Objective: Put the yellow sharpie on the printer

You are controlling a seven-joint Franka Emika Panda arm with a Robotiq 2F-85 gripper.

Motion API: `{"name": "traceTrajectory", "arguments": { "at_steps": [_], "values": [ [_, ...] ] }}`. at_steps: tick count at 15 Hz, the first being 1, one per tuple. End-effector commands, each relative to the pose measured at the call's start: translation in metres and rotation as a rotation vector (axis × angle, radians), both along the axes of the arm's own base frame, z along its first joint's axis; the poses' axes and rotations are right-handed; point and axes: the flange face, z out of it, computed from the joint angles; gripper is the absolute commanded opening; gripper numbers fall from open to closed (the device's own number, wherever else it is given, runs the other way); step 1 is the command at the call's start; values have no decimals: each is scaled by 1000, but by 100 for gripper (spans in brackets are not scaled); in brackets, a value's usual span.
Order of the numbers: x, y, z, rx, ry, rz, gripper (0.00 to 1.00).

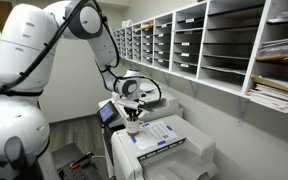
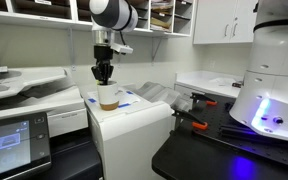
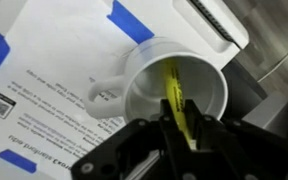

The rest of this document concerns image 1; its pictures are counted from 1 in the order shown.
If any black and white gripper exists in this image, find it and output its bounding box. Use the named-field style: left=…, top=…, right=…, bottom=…
left=123, top=104, right=149, bottom=122

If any printer touchscreen panel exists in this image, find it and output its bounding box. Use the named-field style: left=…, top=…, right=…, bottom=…
left=96, top=100, right=120, bottom=127

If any white office printer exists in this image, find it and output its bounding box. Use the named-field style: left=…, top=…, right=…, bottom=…
left=97, top=81, right=220, bottom=180

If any white paper cup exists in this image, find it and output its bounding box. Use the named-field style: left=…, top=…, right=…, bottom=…
left=125, top=116, right=142, bottom=137

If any white printed instruction sheet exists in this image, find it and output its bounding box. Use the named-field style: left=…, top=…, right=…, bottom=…
left=130, top=120, right=179, bottom=151

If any orange item in slot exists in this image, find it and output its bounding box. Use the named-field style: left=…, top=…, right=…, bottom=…
left=138, top=22, right=155, bottom=31

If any small white box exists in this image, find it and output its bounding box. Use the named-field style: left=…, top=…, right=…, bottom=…
left=121, top=18, right=134, bottom=29

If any white mail sorter shelf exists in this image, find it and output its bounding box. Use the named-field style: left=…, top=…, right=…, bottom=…
left=112, top=0, right=288, bottom=118

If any thick mixed paper pile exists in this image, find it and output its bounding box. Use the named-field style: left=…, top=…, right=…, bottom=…
left=246, top=83, right=288, bottom=117

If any tan folder with papers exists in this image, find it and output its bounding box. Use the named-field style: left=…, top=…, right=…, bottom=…
left=250, top=74, right=288, bottom=97

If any manila folder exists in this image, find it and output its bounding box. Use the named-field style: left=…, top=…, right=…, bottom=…
left=255, top=51, right=288, bottom=67

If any grey paper stack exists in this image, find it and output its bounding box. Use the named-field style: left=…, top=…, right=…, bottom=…
left=257, top=34, right=288, bottom=58

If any white paper stack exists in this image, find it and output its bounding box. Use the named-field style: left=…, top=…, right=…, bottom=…
left=267, top=9, right=288, bottom=25

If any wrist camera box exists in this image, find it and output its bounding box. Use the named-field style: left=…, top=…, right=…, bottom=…
left=116, top=97, right=141, bottom=110

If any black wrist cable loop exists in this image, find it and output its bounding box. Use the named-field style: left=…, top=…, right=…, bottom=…
left=93, top=0, right=163, bottom=107

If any grey shelf bracket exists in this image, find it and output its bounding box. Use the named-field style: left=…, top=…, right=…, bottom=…
left=236, top=96, right=250, bottom=127
left=161, top=71, right=171, bottom=87

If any thin white cable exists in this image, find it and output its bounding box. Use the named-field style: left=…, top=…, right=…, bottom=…
left=91, top=154, right=107, bottom=161

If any red handled tool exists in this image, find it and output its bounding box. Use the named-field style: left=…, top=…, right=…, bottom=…
left=69, top=151, right=94, bottom=170

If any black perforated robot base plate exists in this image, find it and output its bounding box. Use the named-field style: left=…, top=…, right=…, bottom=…
left=52, top=143, right=109, bottom=180

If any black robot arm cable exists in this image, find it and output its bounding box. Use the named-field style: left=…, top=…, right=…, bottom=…
left=0, top=0, right=91, bottom=101

